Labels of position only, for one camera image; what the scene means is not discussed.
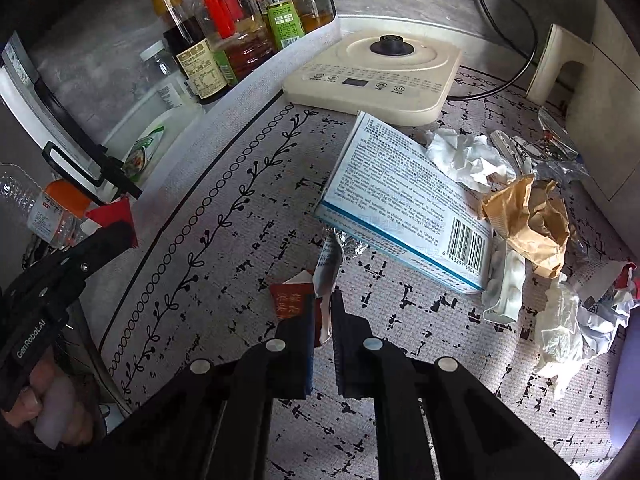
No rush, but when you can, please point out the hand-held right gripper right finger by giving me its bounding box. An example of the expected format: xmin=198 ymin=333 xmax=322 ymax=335
xmin=331 ymin=289 xmax=581 ymax=480

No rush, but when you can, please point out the brown paper bag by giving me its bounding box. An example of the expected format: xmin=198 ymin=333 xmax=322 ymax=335
xmin=481 ymin=175 xmax=572 ymax=281

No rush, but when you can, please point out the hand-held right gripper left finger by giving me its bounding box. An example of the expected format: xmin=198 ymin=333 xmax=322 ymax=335
xmin=107 ymin=292 xmax=318 ymax=480

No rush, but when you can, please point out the white blister pack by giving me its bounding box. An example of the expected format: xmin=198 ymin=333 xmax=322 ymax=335
xmin=481 ymin=237 xmax=527 ymax=325

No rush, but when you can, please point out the crumpled silver foil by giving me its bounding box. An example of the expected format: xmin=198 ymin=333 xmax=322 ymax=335
xmin=330 ymin=227 xmax=372 ymax=262

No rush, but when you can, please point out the crumpled clear plastic wrapper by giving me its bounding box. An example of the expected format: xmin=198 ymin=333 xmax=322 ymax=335
xmin=489 ymin=130 xmax=535 ymax=176

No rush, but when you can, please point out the red wrapper piece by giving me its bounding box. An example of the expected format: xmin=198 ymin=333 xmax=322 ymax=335
xmin=84 ymin=197 xmax=140 ymax=248

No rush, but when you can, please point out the green and white sachet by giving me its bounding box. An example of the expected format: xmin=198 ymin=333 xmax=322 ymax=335
xmin=122 ymin=127 xmax=166 ymax=181

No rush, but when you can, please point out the dark soy sauce bottle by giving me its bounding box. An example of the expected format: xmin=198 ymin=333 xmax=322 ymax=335
xmin=140 ymin=0 xmax=232 ymax=101

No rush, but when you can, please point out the clear bottle orange label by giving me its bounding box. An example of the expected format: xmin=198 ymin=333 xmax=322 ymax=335
xmin=0 ymin=162 xmax=93 ymax=251

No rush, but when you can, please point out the blue and white medicine box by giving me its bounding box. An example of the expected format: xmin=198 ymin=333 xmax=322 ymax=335
xmin=314 ymin=111 xmax=496 ymax=295

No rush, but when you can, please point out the yellow cap green label bottle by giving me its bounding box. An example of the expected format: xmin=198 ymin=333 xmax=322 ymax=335
xmin=250 ymin=0 xmax=306 ymax=53

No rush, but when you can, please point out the printed grey mat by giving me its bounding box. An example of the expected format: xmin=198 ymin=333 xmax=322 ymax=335
xmin=97 ymin=15 xmax=640 ymax=480

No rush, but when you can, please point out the red torn packet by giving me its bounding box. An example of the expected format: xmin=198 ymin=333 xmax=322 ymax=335
xmin=269 ymin=269 xmax=323 ymax=346

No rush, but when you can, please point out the cream kettle base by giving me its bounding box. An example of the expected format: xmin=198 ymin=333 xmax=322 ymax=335
xmin=281 ymin=29 xmax=462 ymax=127

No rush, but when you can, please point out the black power cable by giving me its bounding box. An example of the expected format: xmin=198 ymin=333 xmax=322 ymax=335
xmin=425 ymin=0 xmax=540 ymax=100
xmin=467 ymin=0 xmax=503 ymax=31

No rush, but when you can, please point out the red cap oil bottle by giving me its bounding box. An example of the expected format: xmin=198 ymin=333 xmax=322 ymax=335
xmin=192 ymin=0 xmax=273 ymax=83

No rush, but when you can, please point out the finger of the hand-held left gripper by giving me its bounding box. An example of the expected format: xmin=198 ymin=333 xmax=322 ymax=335
xmin=22 ymin=220 xmax=140 ymax=282

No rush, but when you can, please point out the person's left hand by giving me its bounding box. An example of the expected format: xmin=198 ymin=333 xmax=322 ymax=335
xmin=0 ymin=355 xmax=96 ymax=449

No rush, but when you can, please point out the white plastic tray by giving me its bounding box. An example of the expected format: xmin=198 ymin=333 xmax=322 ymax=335
xmin=102 ymin=105 xmax=206 ymax=191

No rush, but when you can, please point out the white printed paper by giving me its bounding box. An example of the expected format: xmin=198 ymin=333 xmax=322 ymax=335
xmin=570 ymin=260 xmax=640 ymax=361

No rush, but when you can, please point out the white torn sachet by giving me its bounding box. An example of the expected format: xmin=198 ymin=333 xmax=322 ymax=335
xmin=312 ymin=232 xmax=346 ymax=346

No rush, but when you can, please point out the white tissue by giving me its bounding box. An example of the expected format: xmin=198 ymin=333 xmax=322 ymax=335
xmin=425 ymin=129 xmax=517 ymax=192
xmin=532 ymin=280 xmax=585 ymax=396

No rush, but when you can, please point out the red and white wrapper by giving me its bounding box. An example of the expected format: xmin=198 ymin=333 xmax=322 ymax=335
xmin=612 ymin=262 xmax=640 ymax=293

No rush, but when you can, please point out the clear jar white lid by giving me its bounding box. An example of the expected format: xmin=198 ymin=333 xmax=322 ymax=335
xmin=137 ymin=40 xmax=198 ymax=106

